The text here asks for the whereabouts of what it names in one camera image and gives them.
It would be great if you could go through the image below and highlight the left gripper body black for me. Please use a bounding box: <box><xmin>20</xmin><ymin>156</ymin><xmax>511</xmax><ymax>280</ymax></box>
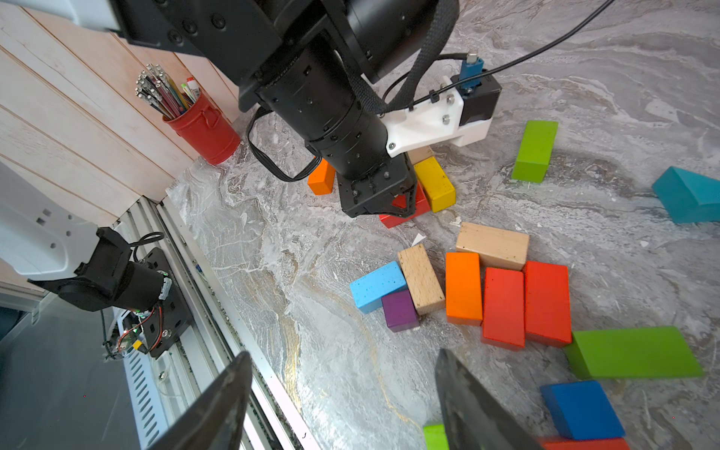
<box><xmin>337</xmin><ymin>155</ymin><xmax>417</xmax><ymax>219</ymax></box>

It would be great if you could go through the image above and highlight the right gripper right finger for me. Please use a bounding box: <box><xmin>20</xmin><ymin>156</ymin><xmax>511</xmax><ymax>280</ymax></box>
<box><xmin>434</xmin><ymin>348</ymin><xmax>542</xmax><ymax>450</ymax></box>

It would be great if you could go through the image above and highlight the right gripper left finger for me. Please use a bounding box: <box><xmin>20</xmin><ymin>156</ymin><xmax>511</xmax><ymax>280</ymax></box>
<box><xmin>151</xmin><ymin>352</ymin><xmax>252</xmax><ymax>449</ymax></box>

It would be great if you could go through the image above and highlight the red block front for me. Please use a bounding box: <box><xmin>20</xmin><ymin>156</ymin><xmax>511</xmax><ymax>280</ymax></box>
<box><xmin>378</xmin><ymin>182</ymin><xmax>432</xmax><ymax>230</ymax></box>

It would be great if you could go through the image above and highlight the natural wood block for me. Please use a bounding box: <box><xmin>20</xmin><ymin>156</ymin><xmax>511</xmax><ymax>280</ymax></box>
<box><xmin>397</xmin><ymin>244</ymin><xmax>446</xmax><ymax>315</ymax></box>
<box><xmin>456</xmin><ymin>222</ymin><xmax>530</xmax><ymax>271</ymax></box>
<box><xmin>407</xmin><ymin>146</ymin><xmax>434</xmax><ymax>165</ymax></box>

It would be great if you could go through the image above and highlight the yellow rectangular block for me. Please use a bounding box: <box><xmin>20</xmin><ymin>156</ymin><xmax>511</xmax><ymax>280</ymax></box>
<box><xmin>414</xmin><ymin>157</ymin><xmax>457</xmax><ymax>213</ymax></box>

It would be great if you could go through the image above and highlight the orange block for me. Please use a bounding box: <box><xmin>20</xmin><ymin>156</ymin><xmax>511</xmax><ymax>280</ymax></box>
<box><xmin>307</xmin><ymin>159</ymin><xmax>336</xmax><ymax>196</ymax></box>
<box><xmin>445</xmin><ymin>252</ymin><xmax>483</xmax><ymax>326</ymax></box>

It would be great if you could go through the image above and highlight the light blue block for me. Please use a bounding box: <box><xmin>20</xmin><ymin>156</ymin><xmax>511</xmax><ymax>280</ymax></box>
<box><xmin>350</xmin><ymin>262</ymin><xmax>407</xmax><ymax>314</ymax></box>

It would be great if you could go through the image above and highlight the purple cube block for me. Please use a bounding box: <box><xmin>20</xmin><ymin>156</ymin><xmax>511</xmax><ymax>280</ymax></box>
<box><xmin>382</xmin><ymin>290</ymin><xmax>419</xmax><ymax>333</ymax></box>

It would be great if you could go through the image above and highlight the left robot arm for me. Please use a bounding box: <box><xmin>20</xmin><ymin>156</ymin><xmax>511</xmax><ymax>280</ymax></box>
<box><xmin>28</xmin><ymin>0</ymin><xmax>459</xmax><ymax>218</ymax></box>

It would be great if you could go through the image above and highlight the green block lower right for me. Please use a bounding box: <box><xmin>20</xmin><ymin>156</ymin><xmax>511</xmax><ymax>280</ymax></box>
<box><xmin>423</xmin><ymin>424</ymin><xmax>449</xmax><ymax>450</ymax></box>

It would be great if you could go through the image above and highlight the green block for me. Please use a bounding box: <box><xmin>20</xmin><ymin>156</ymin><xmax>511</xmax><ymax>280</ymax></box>
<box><xmin>564</xmin><ymin>326</ymin><xmax>704</xmax><ymax>380</ymax></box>
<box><xmin>423</xmin><ymin>424</ymin><xmax>449</xmax><ymax>450</ymax></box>
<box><xmin>511</xmin><ymin>120</ymin><xmax>559</xmax><ymax>184</ymax></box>

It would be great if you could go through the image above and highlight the red block pair left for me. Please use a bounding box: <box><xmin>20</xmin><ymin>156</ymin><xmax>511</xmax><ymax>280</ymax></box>
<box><xmin>481</xmin><ymin>267</ymin><xmax>525</xmax><ymax>351</ymax></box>

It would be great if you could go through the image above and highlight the red block pair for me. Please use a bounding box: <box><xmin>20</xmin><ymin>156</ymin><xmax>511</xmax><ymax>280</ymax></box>
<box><xmin>481</xmin><ymin>267</ymin><xmax>525</xmax><ymax>351</ymax></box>
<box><xmin>523</xmin><ymin>261</ymin><xmax>573</xmax><ymax>348</ymax></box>

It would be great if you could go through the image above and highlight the blue cube block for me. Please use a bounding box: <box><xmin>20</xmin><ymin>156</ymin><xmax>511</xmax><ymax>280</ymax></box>
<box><xmin>540</xmin><ymin>381</ymin><xmax>626</xmax><ymax>441</ymax></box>

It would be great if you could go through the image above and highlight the green block far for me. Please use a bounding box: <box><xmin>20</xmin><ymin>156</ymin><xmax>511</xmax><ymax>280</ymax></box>
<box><xmin>511</xmin><ymin>120</ymin><xmax>559</xmax><ymax>184</ymax></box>

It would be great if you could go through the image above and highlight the red block pair right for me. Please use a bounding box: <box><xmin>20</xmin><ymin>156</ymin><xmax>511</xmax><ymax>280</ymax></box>
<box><xmin>523</xmin><ymin>261</ymin><xmax>573</xmax><ymax>348</ymax></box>

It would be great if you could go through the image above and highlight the green block right middle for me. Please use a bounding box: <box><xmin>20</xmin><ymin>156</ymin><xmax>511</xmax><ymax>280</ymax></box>
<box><xmin>564</xmin><ymin>326</ymin><xmax>704</xmax><ymax>380</ymax></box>

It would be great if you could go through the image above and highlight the red pen holder cup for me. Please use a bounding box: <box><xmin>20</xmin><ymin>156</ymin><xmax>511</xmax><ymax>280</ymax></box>
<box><xmin>163</xmin><ymin>93</ymin><xmax>242</xmax><ymax>165</ymax></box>

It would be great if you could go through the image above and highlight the teal triangle block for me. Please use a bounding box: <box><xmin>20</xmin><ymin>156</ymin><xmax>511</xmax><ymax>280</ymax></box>
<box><xmin>652</xmin><ymin>167</ymin><xmax>720</xmax><ymax>224</ymax></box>

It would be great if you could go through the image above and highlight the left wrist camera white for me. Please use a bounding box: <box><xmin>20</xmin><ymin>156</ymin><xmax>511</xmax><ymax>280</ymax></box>
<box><xmin>381</xmin><ymin>52</ymin><xmax>502</xmax><ymax>158</ymax></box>

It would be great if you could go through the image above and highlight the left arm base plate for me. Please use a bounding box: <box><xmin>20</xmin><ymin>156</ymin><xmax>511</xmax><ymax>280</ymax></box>
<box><xmin>105</xmin><ymin>247</ymin><xmax>193</xmax><ymax>359</ymax></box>

